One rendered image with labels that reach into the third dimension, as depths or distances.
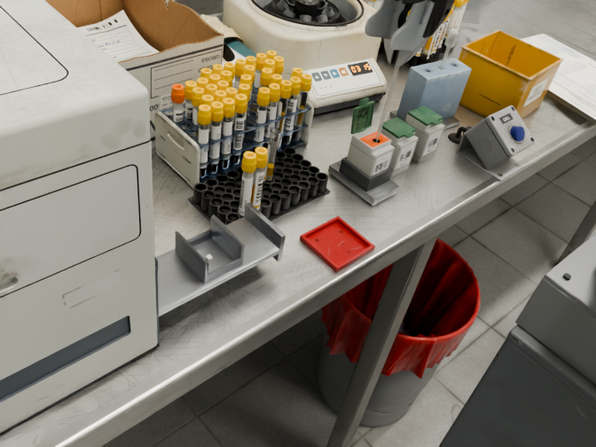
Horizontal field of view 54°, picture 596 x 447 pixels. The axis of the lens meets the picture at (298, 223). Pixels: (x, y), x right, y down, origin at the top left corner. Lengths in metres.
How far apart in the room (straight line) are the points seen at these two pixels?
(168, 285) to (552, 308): 0.41
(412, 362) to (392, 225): 0.58
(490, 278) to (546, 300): 1.43
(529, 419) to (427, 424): 0.90
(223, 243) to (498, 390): 0.39
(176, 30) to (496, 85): 0.53
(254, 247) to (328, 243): 0.12
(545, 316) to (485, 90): 0.49
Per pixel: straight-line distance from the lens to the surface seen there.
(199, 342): 0.63
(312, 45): 0.97
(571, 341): 0.72
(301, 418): 1.61
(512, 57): 1.20
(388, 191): 0.83
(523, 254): 2.28
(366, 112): 0.81
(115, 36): 1.02
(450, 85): 1.00
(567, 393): 0.75
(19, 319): 0.49
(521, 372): 0.76
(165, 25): 0.98
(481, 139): 0.95
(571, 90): 1.28
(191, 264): 0.63
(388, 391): 1.45
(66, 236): 0.45
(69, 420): 0.59
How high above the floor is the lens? 1.38
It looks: 42 degrees down
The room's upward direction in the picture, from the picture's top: 11 degrees clockwise
